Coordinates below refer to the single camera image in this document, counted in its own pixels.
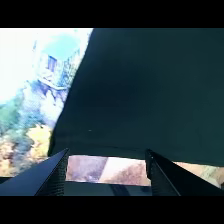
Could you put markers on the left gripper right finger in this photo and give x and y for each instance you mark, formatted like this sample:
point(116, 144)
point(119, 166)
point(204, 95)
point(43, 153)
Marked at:
point(170, 181)

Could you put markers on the dark green garment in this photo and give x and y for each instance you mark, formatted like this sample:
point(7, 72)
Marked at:
point(143, 96)

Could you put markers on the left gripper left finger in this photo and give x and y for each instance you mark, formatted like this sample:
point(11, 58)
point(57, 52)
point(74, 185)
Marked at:
point(40, 181)

